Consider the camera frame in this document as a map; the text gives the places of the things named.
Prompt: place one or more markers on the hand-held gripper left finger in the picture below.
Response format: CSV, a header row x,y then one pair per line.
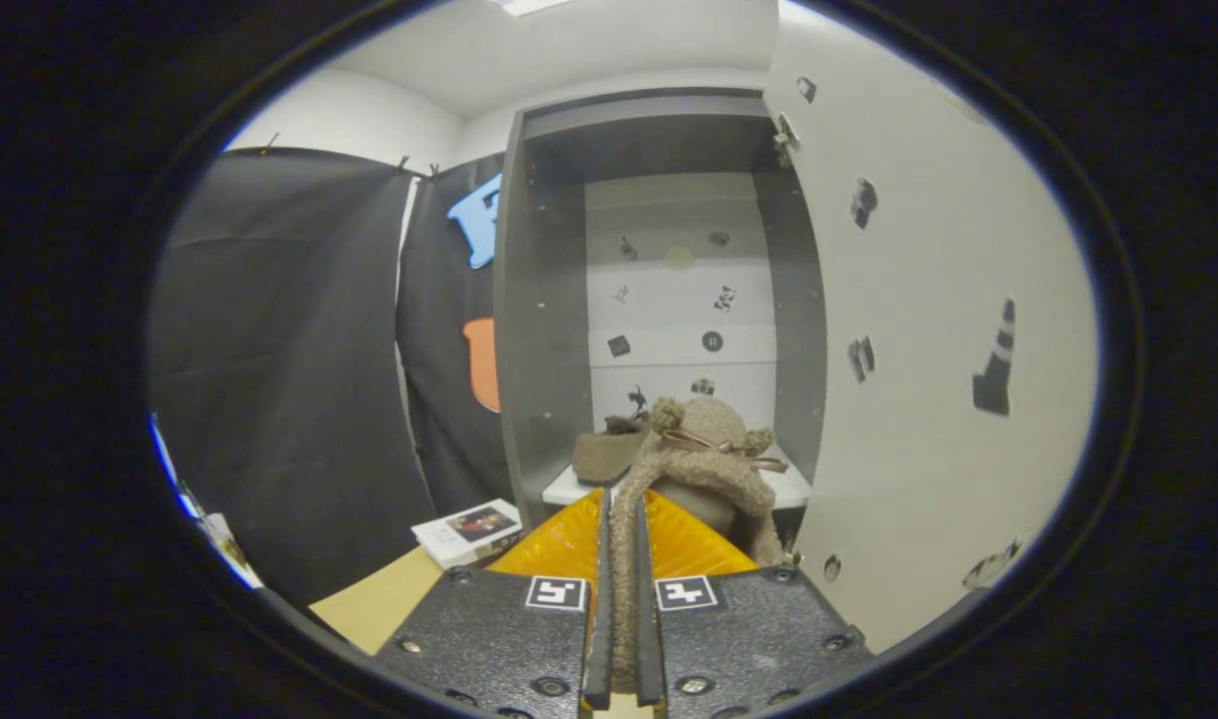
x,y
599,639

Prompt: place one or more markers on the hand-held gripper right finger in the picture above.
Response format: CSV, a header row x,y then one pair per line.
x,y
649,639

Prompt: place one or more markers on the dark grey shoe cabinet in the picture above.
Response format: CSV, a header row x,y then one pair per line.
x,y
544,350

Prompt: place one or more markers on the metal door hinge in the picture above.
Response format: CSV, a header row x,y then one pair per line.
x,y
787,135

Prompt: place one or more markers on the white booklet box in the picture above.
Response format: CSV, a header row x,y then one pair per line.
x,y
469,529

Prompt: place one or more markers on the white cluttered tray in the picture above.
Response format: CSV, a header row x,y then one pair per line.
x,y
228,549

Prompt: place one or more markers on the black backdrop cloth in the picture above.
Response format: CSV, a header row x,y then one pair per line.
x,y
290,379

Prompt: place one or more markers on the long ceiling light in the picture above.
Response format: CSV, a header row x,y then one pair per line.
x,y
529,5

